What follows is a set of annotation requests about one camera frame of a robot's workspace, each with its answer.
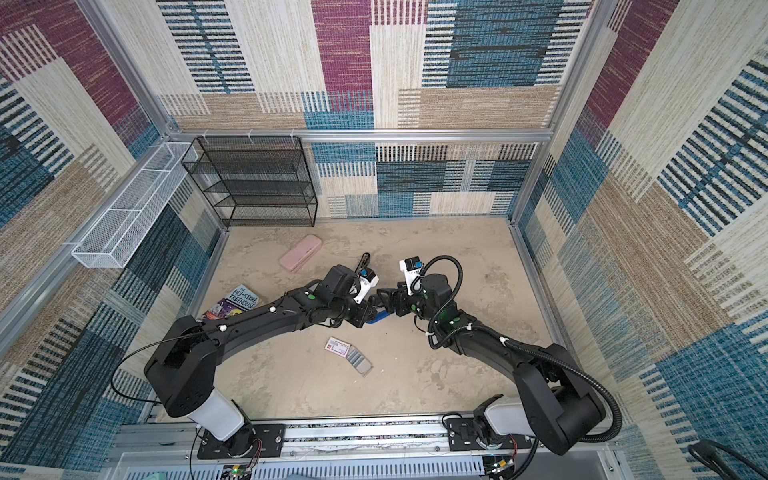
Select blue stapler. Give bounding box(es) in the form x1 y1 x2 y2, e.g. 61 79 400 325
366 307 391 324

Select black mesh shelf rack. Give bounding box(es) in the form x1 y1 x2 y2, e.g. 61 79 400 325
181 136 318 227

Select red white staple box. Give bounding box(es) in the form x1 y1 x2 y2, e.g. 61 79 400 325
325 337 352 358

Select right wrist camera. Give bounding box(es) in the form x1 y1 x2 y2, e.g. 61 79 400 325
399 255 455 312

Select aluminium front rail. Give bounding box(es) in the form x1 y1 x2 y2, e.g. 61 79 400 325
100 414 632 479

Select colourful paperback book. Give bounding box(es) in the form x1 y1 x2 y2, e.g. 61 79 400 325
201 284 261 322

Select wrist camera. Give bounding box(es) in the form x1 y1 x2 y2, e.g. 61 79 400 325
399 255 455 312
321 265 379 304

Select black stapler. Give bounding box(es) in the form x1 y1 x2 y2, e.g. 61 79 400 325
355 252 371 274

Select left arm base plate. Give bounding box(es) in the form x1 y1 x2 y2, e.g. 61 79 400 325
195 423 286 460

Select white wire mesh basket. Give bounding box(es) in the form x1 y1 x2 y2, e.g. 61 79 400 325
71 142 190 269

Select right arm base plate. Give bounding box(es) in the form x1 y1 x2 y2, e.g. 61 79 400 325
441 412 533 452

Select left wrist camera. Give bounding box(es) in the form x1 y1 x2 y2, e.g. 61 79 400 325
321 265 379 304

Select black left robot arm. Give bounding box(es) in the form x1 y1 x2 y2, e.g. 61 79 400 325
144 286 377 457

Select pink pencil case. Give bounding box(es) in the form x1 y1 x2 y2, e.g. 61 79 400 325
279 234 323 272

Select black corrugated cable conduit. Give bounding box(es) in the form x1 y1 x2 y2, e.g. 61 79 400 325
416 254 623 480

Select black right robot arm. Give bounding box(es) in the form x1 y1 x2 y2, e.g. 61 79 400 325
371 288 623 455

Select black cable bottom right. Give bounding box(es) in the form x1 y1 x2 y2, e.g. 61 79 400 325
687 439 768 480

